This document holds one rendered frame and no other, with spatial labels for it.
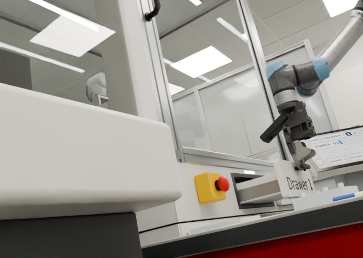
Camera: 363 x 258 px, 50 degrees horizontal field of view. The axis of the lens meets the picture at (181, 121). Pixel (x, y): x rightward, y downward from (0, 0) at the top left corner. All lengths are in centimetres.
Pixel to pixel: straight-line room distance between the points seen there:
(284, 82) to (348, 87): 342
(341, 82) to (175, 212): 396
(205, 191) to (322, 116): 209
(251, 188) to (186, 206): 30
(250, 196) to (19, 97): 93
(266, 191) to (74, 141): 86
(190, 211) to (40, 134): 65
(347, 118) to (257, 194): 351
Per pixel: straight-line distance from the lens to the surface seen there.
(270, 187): 117
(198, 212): 99
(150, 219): 96
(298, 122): 125
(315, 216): 51
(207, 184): 99
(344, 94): 469
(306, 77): 132
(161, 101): 100
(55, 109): 38
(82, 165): 38
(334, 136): 231
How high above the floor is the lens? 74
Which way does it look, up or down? 18 degrees up
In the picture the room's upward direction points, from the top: 12 degrees counter-clockwise
